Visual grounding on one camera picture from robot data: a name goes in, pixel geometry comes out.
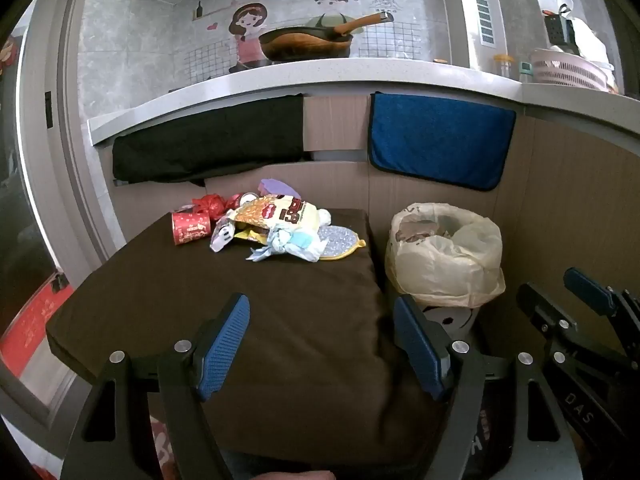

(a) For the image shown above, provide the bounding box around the white smiley trash bin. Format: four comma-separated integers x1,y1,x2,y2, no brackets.
416,302,484,342

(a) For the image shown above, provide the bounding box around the grey stone countertop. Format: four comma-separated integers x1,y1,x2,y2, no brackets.
87,57,640,148

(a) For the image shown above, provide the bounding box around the cartoon wall sticker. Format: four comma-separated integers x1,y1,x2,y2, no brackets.
182,0,418,83

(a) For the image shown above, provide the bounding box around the purple packet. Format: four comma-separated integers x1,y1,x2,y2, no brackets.
256,178,301,200

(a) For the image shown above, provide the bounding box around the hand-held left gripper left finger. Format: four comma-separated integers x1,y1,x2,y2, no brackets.
60,292,251,480

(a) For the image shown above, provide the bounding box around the dark wok wooden handle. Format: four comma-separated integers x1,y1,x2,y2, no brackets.
258,12,396,62

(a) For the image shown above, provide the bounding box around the red paper cup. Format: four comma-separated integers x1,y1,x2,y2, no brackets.
171,210,213,246

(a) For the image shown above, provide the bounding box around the white plastic basket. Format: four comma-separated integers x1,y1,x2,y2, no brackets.
530,48,613,92

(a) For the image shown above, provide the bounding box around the black hanging cloth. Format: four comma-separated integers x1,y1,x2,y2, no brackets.
111,94,307,187

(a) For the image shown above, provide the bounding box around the blue hanging towel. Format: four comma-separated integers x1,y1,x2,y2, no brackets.
369,91,517,192

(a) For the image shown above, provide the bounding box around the red floor mat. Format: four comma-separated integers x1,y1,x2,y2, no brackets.
0,272,76,378

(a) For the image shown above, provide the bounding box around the grey sliding door frame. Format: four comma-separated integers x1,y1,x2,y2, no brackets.
15,0,131,426

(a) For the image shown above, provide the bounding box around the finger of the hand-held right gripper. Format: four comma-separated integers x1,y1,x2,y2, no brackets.
517,282,581,348
563,267,640,321

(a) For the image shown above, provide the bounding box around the red hanging decoration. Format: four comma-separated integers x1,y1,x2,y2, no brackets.
0,35,21,77

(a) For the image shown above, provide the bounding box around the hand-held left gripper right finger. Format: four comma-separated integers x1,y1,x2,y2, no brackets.
392,294,583,480

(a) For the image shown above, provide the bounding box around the red plastic bag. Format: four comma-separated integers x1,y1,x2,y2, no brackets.
192,192,231,222

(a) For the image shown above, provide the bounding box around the patterned pot holder yellow trim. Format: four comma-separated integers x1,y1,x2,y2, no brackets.
315,224,367,261

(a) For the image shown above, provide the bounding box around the yellow snack wrapper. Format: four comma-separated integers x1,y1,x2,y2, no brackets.
234,227,271,245

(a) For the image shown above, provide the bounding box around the translucent plastic bin liner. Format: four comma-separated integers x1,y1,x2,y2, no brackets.
385,203,506,309

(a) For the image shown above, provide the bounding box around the light blue white wrapper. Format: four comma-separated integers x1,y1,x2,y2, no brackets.
245,224,328,264

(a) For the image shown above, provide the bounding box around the black utensil holder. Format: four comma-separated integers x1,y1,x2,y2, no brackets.
545,12,581,53

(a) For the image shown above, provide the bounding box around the large cream snack bag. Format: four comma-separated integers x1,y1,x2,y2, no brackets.
222,195,321,247

